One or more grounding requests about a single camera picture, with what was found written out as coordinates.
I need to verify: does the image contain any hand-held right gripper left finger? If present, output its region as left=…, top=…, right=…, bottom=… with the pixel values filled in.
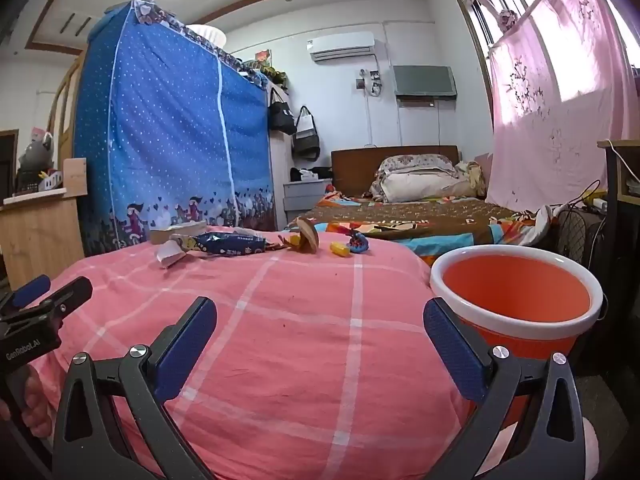
left=52, top=296, right=218, bottom=480

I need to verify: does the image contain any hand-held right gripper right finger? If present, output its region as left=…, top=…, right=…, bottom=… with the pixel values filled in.
left=423, top=297, right=588, bottom=480

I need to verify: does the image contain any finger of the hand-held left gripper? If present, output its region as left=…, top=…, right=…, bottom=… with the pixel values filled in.
left=0, top=275, right=52, bottom=311
left=30, top=276, right=94, bottom=329

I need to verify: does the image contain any white torn wrapper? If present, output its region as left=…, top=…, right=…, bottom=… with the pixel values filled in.
left=156, top=238, right=187, bottom=267

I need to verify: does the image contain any orange bucket with white rim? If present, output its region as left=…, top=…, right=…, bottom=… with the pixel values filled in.
left=429, top=245, right=606, bottom=431

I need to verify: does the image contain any blue snack wrapper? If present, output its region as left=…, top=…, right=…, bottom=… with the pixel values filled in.
left=170, top=230, right=266, bottom=259

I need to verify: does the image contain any person's left hand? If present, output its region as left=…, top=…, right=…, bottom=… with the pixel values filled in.
left=0, top=364, right=54, bottom=442

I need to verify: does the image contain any light wooden cabinet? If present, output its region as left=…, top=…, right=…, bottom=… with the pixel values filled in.
left=0, top=189, right=87, bottom=291

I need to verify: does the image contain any tan cardboard box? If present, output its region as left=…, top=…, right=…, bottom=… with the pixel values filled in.
left=149, top=222, right=208, bottom=246

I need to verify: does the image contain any small white storage basket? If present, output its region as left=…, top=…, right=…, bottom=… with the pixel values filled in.
left=37, top=170, right=66, bottom=192

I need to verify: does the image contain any pink checked blanket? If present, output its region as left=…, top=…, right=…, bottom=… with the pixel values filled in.
left=25, top=226, right=481, bottom=480

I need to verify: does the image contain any grey plush toy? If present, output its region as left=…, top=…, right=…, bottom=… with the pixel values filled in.
left=15, top=127, right=57, bottom=194

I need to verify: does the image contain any colourful patchwork bedspread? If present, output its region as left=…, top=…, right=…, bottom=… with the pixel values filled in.
left=297, top=192, right=557, bottom=262

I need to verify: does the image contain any black fan heater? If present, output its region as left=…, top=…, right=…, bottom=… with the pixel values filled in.
left=554, top=205, right=609, bottom=267

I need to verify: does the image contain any yellow crumpled cloth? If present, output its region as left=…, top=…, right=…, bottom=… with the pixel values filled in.
left=454, top=160, right=488, bottom=199

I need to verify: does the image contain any pink board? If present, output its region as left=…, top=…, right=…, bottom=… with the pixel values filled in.
left=474, top=152, right=496, bottom=197

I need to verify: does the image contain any grey nightstand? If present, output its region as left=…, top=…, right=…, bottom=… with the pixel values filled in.
left=283, top=180, right=334, bottom=227

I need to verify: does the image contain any blue dotted fabric wardrobe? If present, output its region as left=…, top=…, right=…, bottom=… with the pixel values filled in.
left=72, top=0, right=279, bottom=259

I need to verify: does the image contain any floral pillow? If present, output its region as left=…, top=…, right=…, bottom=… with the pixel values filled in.
left=377, top=153, right=458, bottom=177

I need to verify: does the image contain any wooden bed headboard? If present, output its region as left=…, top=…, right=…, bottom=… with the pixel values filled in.
left=331, top=146, right=460, bottom=197

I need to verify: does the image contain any black cloth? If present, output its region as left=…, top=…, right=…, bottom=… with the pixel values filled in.
left=290, top=165, right=334, bottom=184

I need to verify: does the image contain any white and black tote bag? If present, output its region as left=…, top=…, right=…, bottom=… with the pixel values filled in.
left=291, top=105, right=322, bottom=162

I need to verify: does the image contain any black hanging bag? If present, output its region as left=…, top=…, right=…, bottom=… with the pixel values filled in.
left=268, top=87, right=299, bottom=136

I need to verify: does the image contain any pink floral curtain sheet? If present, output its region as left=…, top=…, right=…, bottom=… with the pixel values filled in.
left=485, top=0, right=640, bottom=217

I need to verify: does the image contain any camouflage cloth bundle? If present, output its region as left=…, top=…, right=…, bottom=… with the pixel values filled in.
left=240, top=50, right=289, bottom=87

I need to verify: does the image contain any white ribbed plastic basket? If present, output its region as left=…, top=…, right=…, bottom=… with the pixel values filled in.
left=186, top=24, right=229, bottom=52

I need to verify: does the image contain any white air conditioner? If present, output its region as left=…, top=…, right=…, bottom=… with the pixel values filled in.
left=306, top=31, right=376, bottom=63

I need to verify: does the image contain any wooden bunk bed frame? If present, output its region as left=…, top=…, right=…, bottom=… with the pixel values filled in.
left=46, top=50, right=87, bottom=171

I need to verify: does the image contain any white cable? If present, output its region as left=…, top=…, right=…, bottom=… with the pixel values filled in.
left=606, top=141, right=640, bottom=182

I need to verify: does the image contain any covered wall television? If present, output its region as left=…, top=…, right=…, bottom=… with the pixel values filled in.
left=391, top=65, right=458, bottom=102

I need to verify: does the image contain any wall socket with plugs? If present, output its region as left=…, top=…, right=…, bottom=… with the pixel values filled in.
left=355, top=67, right=381, bottom=96

